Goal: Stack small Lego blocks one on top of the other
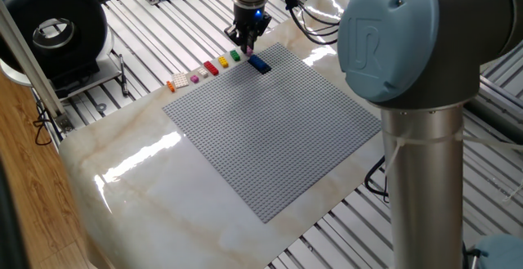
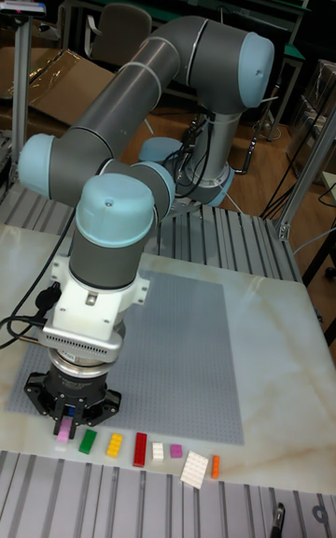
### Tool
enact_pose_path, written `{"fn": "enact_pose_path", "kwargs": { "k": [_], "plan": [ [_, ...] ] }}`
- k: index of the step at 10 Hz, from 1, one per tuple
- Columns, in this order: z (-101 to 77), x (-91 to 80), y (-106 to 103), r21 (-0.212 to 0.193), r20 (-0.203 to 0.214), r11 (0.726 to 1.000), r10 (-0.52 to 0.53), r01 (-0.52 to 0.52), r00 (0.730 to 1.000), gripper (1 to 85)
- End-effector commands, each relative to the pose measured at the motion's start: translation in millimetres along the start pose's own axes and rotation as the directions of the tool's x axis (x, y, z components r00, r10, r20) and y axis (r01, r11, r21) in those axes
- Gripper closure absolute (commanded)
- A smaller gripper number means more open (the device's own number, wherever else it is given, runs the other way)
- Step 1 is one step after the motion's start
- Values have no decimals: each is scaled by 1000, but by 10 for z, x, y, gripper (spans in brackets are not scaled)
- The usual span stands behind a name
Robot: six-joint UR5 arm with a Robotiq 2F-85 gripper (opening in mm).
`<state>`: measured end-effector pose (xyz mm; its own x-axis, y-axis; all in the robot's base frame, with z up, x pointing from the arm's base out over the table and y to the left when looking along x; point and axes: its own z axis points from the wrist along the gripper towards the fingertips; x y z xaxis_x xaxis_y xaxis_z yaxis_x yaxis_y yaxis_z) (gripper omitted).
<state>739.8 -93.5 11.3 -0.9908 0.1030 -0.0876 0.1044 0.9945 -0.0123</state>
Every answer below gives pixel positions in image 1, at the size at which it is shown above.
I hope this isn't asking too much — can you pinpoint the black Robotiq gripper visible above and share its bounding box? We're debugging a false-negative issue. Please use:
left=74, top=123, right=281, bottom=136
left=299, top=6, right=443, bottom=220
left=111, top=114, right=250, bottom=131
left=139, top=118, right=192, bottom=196
left=223, top=3, right=273, bottom=56

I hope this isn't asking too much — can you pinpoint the blue Lego brick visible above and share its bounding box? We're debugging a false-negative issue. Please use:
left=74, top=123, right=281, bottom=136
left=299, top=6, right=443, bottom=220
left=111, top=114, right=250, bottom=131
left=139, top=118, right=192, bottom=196
left=248, top=54, right=269, bottom=71

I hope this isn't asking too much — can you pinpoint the black Lego plate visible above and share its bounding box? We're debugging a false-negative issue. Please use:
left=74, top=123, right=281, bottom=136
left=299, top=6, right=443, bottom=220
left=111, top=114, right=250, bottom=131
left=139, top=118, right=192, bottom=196
left=246, top=54, right=273, bottom=75

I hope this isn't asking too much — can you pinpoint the large white Lego plate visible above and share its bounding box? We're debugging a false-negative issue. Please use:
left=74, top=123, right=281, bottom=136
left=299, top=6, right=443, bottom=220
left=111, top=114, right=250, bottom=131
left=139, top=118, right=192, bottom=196
left=171, top=72, right=190, bottom=89

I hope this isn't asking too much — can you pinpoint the grey Lego baseplate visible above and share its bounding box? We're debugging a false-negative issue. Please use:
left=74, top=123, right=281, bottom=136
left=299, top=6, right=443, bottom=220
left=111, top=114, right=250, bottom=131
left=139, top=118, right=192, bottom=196
left=162, top=43, right=382, bottom=224

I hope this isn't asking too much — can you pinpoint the black metal pen tool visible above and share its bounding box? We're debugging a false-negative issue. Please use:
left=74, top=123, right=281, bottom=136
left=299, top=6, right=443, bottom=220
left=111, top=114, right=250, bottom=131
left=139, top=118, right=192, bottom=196
left=118, top=54, right=130, bottom=96

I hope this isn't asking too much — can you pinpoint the glossy marble pattern mat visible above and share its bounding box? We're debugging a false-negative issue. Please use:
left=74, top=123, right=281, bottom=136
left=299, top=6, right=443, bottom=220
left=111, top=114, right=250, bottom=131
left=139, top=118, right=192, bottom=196
left=58, top=0, right=502, bottom=269

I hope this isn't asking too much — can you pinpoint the black curved panel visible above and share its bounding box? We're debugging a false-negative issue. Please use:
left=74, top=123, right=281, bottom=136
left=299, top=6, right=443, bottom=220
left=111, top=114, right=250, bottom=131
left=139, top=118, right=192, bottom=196
left=0, top=150, right=32, bottom=269

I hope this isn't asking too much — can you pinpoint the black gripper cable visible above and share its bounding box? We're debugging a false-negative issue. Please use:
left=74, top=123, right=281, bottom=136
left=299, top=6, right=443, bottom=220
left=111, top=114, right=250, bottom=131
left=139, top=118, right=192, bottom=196
left=277, top=0, right=342, bottom=46

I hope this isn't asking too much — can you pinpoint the black ring shaped device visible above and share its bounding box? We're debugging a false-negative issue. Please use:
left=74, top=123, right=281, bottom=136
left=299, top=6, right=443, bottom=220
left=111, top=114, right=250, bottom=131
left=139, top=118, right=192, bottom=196
left=0, top=0, right=123, bottom=101

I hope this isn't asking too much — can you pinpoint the black looped base cable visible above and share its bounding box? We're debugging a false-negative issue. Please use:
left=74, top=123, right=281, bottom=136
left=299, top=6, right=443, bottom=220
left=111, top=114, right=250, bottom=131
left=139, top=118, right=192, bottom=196
left=364, top=156, right=481, bottom=269

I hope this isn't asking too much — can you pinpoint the white cable tie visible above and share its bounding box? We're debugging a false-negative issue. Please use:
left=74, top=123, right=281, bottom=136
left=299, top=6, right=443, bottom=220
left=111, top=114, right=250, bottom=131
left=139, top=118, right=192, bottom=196
left=382, top=128, right=523, bottom=173

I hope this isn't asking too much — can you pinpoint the thin black floor cable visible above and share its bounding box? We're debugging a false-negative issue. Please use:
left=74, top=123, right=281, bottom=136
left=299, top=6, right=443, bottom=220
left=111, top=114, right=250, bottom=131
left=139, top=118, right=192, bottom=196
left=31, top=96, right=55, bottom=147

